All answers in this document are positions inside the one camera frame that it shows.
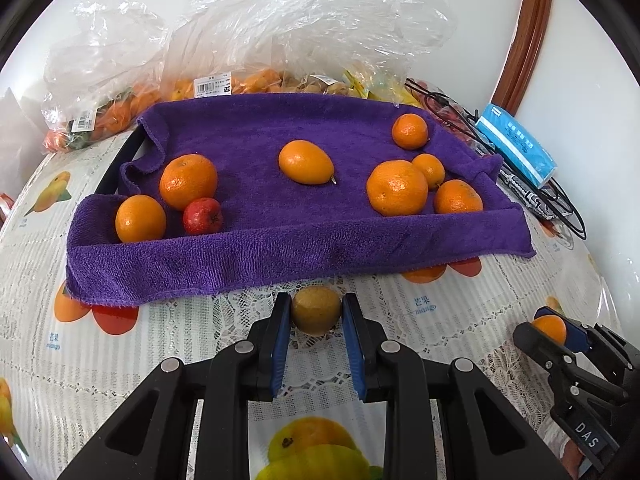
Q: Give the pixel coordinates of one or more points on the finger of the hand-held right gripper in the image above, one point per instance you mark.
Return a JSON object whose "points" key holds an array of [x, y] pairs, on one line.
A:
{"points": [[540, 347], [580, 338]]}

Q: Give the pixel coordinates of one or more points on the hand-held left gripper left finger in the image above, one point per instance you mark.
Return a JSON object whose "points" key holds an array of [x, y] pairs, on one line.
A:
{"points": [[280, 350]]}

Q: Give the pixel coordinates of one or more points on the clear bag of mandarins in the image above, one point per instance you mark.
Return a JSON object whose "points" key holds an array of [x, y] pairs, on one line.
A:
{"points": [[100, 120]]}

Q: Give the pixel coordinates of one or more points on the oval orange with stem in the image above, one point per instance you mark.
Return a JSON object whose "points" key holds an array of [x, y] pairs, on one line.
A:
{"points": [[305, 161]]}

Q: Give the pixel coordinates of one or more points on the small mandarin orange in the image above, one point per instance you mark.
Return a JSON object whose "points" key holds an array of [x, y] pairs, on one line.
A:
{"points": [[430, 170], [550, 329], [141, 218]]}

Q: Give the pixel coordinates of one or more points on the purple towel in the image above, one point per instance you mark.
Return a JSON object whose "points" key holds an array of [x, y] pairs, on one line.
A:
{"points": [[280, 240]]}

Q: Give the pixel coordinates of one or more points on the brown-green round fruit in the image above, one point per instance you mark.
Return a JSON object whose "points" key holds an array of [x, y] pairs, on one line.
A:
{"points": [[316, 310]]}

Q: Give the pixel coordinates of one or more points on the black tray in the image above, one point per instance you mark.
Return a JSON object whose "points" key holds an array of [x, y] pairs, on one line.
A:
{"points": [[117, 160]]}

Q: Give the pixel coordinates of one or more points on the clear bag of red fruits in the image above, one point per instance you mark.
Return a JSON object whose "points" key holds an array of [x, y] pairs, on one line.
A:
{"points": [[452, 112]]}

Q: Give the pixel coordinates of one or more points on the red and white plastic bag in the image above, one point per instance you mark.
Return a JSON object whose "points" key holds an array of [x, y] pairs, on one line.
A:
{"points": [[5, 205]]}

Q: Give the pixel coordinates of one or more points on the blue tissue pack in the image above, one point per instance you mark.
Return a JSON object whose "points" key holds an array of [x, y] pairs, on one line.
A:
{"points": [[517, 147]]}

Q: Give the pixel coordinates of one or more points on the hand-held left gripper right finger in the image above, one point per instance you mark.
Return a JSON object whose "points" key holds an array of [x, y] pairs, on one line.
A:
{"points": [[352, 350]]}

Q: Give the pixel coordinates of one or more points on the clear bag of longans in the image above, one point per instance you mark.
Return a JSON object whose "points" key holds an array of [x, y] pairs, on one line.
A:
{"points": [[330, 87]]}

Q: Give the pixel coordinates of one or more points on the clear bag of kumquats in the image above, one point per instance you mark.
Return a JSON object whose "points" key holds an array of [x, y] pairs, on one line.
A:
{"points": [[255, 80]]}

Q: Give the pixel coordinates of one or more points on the brown wooden door frame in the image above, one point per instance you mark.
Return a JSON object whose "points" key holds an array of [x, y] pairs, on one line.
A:
{"points": [[530, 45]]}

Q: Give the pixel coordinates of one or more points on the small red fruit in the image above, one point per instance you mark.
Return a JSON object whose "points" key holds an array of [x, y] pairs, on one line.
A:
{"points": [[202, 216]]}

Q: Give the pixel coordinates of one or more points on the person's right hand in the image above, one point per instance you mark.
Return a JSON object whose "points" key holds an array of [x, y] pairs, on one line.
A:
{"points": [[567, 455]]}

